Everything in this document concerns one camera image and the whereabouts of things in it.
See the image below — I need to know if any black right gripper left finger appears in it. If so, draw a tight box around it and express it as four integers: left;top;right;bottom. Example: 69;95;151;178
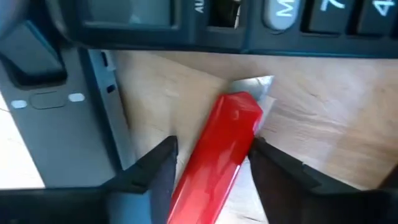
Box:
0;135;178;224

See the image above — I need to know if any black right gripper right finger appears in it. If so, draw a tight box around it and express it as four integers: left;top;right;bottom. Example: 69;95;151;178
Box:
248;136;398;224

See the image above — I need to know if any red box cutter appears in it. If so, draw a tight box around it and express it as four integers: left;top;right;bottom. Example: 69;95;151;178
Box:
166;75;275;224

